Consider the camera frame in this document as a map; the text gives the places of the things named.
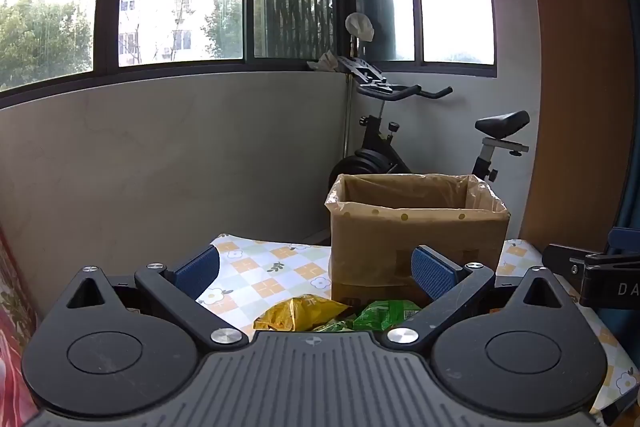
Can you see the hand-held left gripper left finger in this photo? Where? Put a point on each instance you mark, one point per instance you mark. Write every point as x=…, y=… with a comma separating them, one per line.
x=197, y=274

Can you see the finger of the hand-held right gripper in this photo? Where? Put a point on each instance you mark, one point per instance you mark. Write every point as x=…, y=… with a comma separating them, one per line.
x=565, y=264
x=625, y=241

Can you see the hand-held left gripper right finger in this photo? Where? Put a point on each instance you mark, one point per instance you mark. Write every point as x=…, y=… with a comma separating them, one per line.
x=432, y=277

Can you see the green snack packet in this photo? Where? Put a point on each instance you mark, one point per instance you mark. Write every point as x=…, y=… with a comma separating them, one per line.
x=385, y=313

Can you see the brown cardboard box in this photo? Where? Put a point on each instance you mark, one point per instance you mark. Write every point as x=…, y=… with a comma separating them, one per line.
x=370, y=247

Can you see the yellow snack packet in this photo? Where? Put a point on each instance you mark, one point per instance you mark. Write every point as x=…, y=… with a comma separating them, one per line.
x=295, y=314

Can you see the checked floral tablecloth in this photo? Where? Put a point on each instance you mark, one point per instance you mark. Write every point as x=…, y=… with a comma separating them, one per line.
x=260, y=267

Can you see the black exercise bike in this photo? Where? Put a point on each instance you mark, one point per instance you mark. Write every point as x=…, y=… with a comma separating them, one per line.
x=372, y=157

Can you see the wooden panel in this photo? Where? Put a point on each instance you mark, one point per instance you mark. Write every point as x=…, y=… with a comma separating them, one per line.
x=575, y=107

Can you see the red patterned cloth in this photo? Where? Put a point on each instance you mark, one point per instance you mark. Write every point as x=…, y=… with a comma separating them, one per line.
x=12, y=332

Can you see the crumpled beige rag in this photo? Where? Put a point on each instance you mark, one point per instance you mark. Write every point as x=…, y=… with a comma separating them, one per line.
x=325, y=62

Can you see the white cloth mop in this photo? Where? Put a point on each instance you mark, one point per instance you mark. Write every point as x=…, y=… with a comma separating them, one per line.
x=359, y=27

